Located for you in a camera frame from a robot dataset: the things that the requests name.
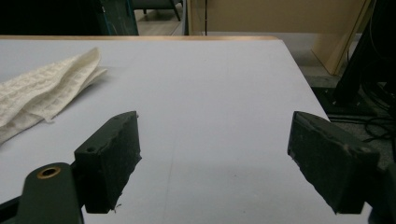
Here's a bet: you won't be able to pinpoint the dark cabinet with glass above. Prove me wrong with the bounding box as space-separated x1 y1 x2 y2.
98 0 140 36

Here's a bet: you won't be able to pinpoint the wooden table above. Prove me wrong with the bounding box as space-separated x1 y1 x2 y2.
0 35 375 224

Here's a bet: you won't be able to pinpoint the dark chair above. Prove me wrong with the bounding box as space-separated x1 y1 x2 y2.
132 0 182 22

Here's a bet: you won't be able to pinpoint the black floor cables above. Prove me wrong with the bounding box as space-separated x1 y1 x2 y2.
326 62 396 145

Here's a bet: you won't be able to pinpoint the white table cover sheet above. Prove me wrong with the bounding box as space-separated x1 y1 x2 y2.
0 39 374 224

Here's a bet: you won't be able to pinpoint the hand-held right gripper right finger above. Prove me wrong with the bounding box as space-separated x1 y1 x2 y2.
287 110 381 215

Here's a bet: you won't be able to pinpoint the white waffle cloth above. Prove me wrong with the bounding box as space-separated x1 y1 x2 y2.
0 46 108 146

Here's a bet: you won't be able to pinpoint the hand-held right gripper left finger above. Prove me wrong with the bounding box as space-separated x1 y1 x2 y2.
74 110 143 215

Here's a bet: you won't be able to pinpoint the black metal stand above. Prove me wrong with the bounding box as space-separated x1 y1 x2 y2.
311 0 396 118

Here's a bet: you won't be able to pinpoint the beige wooden partition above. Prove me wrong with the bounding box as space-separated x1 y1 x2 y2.
186 0 372 77

